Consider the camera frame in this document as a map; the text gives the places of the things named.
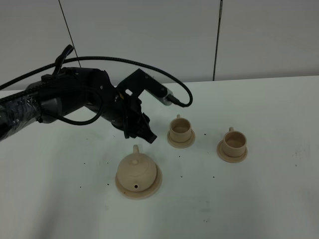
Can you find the right beige teacup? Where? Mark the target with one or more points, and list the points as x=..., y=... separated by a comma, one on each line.
x=235, y=139

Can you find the left beige teacup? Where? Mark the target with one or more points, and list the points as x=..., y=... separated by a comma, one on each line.
x=180, y=125

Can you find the right beige cup saucer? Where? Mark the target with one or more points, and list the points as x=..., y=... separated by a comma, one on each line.
x=229, y=154

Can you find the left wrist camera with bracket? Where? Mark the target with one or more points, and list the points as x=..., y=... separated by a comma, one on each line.
x=140, y=81

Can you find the beige cup saucer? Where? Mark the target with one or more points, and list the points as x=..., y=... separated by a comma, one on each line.
x=181, y=140
x=229, y=154

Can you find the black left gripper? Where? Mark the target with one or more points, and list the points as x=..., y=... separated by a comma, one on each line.
x=122, y=112

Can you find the beige teapot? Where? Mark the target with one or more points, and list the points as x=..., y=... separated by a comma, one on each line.
x=135, y=167

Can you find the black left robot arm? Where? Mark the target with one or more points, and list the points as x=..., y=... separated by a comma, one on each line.
x=78, y=96

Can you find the beige teacup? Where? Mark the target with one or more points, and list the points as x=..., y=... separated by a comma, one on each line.
x=180, y=125
x=235, y=139

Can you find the beige teapot saucer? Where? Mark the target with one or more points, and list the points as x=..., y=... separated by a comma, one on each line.
x=138, y=189

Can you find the left beige cup saucer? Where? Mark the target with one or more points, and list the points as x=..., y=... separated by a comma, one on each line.
x=181, y=140

